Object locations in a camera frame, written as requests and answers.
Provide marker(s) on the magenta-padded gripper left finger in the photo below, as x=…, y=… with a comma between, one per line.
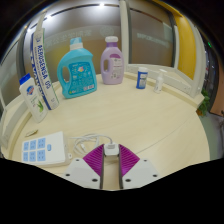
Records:
x=81, y=171

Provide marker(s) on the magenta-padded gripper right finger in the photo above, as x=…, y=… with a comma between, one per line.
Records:
x=140, y=171

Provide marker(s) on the white charger block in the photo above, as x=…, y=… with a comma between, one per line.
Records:
x=111, y=149

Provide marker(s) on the white power strip blue sockets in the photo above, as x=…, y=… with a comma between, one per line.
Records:
x=45, y=150

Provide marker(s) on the small flat beige packet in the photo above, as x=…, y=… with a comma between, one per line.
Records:
x=31, y=133

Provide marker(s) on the white bottle with blue cap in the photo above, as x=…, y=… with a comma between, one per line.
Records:
x=35, y=103

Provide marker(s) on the small blue white bottle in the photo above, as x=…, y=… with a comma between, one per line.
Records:
x=141, y=79

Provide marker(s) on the green potted plant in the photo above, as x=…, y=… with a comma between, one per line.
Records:
x=204, y=103

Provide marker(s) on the teal detergent jug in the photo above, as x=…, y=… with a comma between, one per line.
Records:
x=78, y=76

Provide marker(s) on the white curved table railing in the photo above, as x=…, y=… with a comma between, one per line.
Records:
x=173, y=81

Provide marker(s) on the tall blue white shuttlecock tube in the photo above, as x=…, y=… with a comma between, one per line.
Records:
x=45, y=76

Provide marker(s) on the purple detergent jug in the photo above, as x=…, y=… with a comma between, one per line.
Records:
x=115, y=66

